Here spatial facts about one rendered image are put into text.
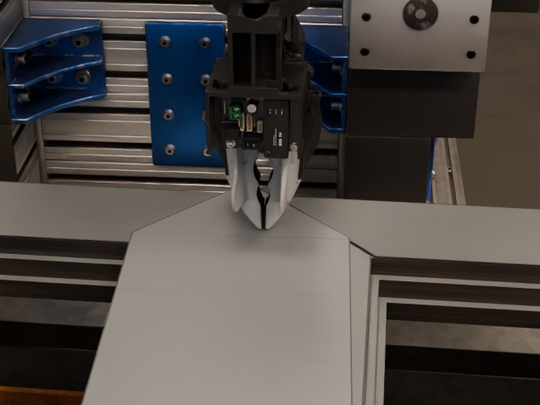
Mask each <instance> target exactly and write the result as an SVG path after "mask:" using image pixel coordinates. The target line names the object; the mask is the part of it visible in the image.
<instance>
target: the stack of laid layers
mask: <svg viewBox="0 0 540 405"><path fill-rule="evenodd" d="M127 247H128V244H127V243H110V242H95V241H80V240H65V239H37V238H23V237H8V236H0V297H26V298H39V299H53V300H66V301H92V302H106V303H111V302H112V298H113V294H114V291H115V288H116V285H117V280H118V277H119V274H120V271H121V266H122V263H123V260H124V258H125V253H126V249H127ZM350 279H351V332H352V383H353V405H383V397H384V371H385V345H386V320H398V321H424V322H438V323H451V324H465V325H491V326H504V327H518V328H531V329H540V266H526V265H512V264H483V263H468V262H453V261H438V260H410V259H396V258H381V257H374V256H372V255H371V254H369V253H368V252H365V251H364V250H362V249H361V248H360V247H358V246H356V245H354V244H353V243H350Z"/></svg>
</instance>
